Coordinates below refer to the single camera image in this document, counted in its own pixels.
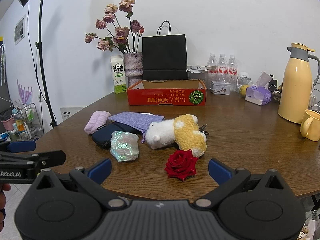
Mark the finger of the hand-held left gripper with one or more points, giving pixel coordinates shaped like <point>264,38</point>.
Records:
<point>52,158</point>
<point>22,146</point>

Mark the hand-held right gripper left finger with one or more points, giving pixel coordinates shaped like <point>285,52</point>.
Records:
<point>103,170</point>

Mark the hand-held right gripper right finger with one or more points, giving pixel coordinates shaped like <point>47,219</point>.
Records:
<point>217,171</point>

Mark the iridescent plastic bag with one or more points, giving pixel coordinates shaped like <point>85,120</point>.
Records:
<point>123,146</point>

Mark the navy zipper pouch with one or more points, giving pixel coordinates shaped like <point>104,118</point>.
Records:
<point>103,136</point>

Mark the red rose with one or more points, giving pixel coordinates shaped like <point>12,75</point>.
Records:
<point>180,166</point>

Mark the pink towel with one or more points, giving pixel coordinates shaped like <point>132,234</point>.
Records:
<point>96,122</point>

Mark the white yellow plush toy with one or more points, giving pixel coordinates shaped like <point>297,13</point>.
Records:
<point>175,132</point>

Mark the red cardboard box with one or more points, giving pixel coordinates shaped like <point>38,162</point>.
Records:
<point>160,100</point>

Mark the person's left hand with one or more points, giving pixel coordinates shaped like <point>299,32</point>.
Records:
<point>5,187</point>

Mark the purple plastic decoration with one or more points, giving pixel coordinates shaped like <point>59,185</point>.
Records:
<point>24,92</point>

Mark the pale tin box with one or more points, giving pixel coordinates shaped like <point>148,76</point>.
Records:
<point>220,88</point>

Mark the yellow apple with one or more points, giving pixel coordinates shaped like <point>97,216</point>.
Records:
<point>244,90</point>

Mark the purple tissue pack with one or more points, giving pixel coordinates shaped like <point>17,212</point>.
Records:
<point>257,96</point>

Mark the small black box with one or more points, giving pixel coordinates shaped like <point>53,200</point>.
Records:
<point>276,97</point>

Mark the white green milk carton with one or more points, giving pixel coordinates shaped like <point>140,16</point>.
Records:
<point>118,75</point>

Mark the small white fan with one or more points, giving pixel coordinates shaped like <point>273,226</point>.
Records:
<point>243,78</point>

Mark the clear cereal container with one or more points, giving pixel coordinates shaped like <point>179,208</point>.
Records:
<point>196,76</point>

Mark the black upright gadget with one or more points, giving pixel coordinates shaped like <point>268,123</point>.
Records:
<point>274,83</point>

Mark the white flat carton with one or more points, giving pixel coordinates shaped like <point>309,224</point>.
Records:
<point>200,68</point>

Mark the yellow mug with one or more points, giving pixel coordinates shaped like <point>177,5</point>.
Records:
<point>312,126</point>

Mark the purple mottled vase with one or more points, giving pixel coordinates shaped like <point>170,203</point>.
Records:
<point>132,65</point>

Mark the yellow thermos jug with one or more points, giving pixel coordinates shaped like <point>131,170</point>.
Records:
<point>293,85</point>

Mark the white power adapter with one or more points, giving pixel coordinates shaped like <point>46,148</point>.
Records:
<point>313,102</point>

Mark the black paper bag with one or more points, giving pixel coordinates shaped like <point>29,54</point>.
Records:
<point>165,57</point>

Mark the dried rose bouquet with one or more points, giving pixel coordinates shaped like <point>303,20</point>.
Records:
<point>122,32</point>

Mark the white wall panel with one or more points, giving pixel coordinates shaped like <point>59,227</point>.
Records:
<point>71,111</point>

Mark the wall poster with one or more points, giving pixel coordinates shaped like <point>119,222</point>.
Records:
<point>20,30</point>

